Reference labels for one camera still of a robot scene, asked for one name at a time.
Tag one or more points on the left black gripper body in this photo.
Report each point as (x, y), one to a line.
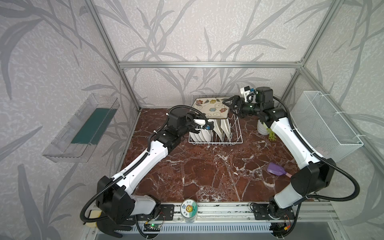
(190, 123)

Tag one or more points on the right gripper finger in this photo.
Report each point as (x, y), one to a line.
(231, 111)
(232, 101)

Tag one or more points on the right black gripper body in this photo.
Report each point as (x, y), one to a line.
(241, 105)

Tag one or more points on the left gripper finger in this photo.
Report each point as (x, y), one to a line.
(200, 122)
(207, 128)

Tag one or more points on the square floral plate black rim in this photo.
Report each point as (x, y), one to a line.
(213, 108)

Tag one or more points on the square white plate black rim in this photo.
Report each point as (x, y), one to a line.
(217, 128)

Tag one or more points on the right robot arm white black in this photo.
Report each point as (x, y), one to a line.
(315, 171)

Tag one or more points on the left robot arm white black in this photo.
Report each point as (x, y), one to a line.
(114, 199)

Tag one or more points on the round white plate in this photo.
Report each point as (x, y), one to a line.
(207, 135)
(201, 137)
(193, 137)
(196, 136)

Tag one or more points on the square white plate rear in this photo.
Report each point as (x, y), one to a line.
(226, 127)

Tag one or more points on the white pot artificial flowers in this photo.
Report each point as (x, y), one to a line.
(265, 131)

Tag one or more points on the round tape roll green label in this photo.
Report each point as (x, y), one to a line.
(189, 210)

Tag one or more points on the left green circuit board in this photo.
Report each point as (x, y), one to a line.
(152, 227)

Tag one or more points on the yellow sponge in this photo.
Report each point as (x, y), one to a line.
(93, 214)

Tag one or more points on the black glove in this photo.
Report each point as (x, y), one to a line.
(110, 228)

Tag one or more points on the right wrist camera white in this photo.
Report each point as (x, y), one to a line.
(246, 93)

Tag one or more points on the white wire dish rack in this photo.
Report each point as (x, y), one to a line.
(235, 127)

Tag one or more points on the white mesh wall basket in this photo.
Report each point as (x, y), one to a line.
(324, 127)

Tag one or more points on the purple scoop pink handle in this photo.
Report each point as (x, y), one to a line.
(277, 170)

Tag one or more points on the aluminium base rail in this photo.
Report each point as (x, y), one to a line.
(243, 218)

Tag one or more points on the clear plastic wall shelf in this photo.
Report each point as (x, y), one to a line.
(77, 141)

